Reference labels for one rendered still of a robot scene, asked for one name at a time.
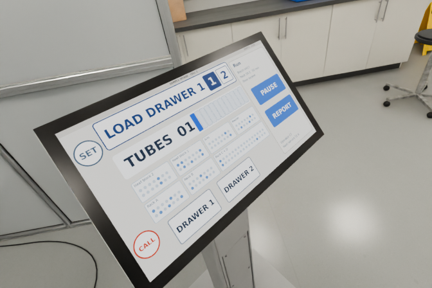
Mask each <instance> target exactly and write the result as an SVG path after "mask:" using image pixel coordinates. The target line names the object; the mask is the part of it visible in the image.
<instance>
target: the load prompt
mask: <svg viewBox="0 0 432 288"><path fill-rule="evenodd" d="M235 82H237V79H236V78H235V76H234V74H233V73H232V71H231V69H230V68H229V66H228V65H227V63H226V61H225V62H222V63H220V64H218V65H216V66H214V67H211V68H210V69H207V70H206V71H203V72H202V73H199V74H197V75H195V76H193V77H191V78H188V79H186V80H184V81H182V82H180V83H178V84H176V85H173V86H172V87H169V88H168V89H165V90H163V91H161V92H159V93H157V94H154V95H152V96H150V97H148V98H146V99H144V100H142V101H140V102H138V103H135V104H134V105H131V106H129V107H127V108H125V109H123V110H121V111H118V112H116V113H114V114H112V115H110V116H108V117H106V118H104V119H102V120H100V121H97V122H95V123H93V124H91V126H92V128H93V130H94V131H95V132H96V134H97V136H98V137H99V139H100V141H101V142H102V143H103V145H104V147H105V148H106V150H107V151H108V152H109V151H111V150H112V149H115V148H116V147H119V146H120V145H122V144H124V143H125V142H127V141H129V140H131V139H132V138H135V137H136V136H139V135H140V134H142V133H144V132H146V131H147V130H149V129H151V128H153V127H155V126H156V125H159V124H160V123H162V122H164V121H166V120H167V119H169V118H171V117H173V116H175V115H177V114H179V113H180V112H182V111H184V110H186V109H187V108H189V107H191V106H193V105H195V104H197V103H199V102H200V101H202V100H204V99H206V98H207V97H209V96H211V95H213V94H215V93H217V92H219V91H220V90H222V89H224V88H226V87H228V86H230V85H231V84H233V83H235Z"/></svg>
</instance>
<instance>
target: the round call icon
mask: <svg viewBox="0 0 432 288"><path fill-rule="evenodd" d="M127 244H128V246H129V247H130V249H131V250H132V252H133V253H134V255H135V257H136V258H137V259H138V262H139V263H140V264H141V266H144V265H145V264H146V263H147V262H148V261H149V260H150V259H151V258H153V257H154V256H155V255H156V254H158V253H159V252H160V251H161V250H162V249H163V248H164V247H165V246H166V245H165V243H164V242H163V240H162V239H161V237H160V236H159V234H158V232H157V231H156V229H155V227H154V226H153V225H152V224H150V225H149V226H147V227H146V228H145V229H144V230H142V231H141V232H139V233H138V234H137V235H136V236H135V237H133V238H132V239H130V240H129V241H128V242H127Z"/></svg>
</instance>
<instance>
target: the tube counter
mask: <svg viewBox="0 0 432 288"><path fill-rule="evenodd" d="M249 102H250V100H249V98H248V97H247V95H246V94H245V92H244V90H243V89H242V87H241V86H240V85H239V86H237V87H235V88H233V89H232V90H230V91H228V92H227V93H224V94H223V95H221V96H219V97H218V98H216V99H214V100H212V101H210V102H208V103H207V104H205V105H203V106H202V107H200V108H198V109H196V110H194V111H193V112H191V113H189V114H187V115H186V116H183V117H182V118H180V119H178V120H177V121H175V122H173V123H171V125H172V126H173V128H174V130H175V131H176V133H177V135H178V136H179V138H180V139H181V141H182V142H183V144H184V143H186V142H187V141H189V140H191V139H192V138H194V137H195V136H197V135H198V134H200V133H201V132H203V131H205V130H206V129H208V128H210V127H211V126H212V125H214V124H216V123H217V122H219V121H221V120H222V119H224V118H225V117H227V116H229V115H230V114H231V113H233V112H235V111H236V110H238V109H240V108H241V107H243V106H244V105H246V104H248V103H249Z"/></svg>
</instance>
